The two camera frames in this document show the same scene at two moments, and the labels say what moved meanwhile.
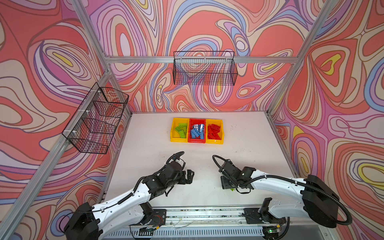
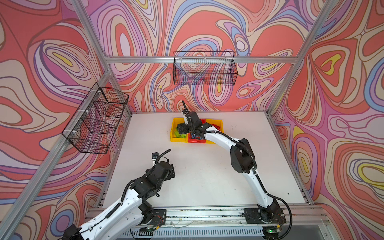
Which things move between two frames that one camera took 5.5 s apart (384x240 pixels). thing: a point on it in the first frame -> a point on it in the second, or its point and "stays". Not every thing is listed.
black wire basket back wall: (206, 68) stays
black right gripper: (224, 184) -> (183, 125)
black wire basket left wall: (94, 126) stays
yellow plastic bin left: (175, 136) stays
